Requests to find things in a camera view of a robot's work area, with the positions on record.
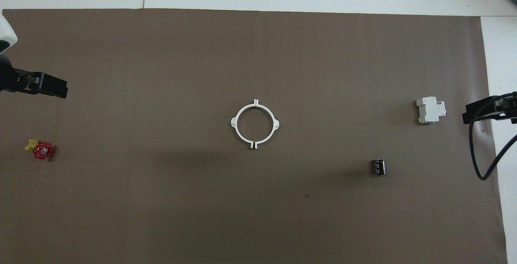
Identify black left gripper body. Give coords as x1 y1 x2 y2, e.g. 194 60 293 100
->
0 56 19 93

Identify small black connector block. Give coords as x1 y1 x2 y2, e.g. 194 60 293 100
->
370 158 386 177

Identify white circuit breaker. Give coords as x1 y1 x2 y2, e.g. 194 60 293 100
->
416 96 447 125

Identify brown paper table mat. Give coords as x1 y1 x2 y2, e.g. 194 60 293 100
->
0 8 509 264

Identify white half-ring pipe clamp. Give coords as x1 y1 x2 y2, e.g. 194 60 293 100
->
253 99 280 150
230 99 256 150

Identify red handwheel brass valve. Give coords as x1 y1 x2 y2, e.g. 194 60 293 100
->
25 138 54 160

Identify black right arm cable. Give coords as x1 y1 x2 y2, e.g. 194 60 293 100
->
469 94 517 181

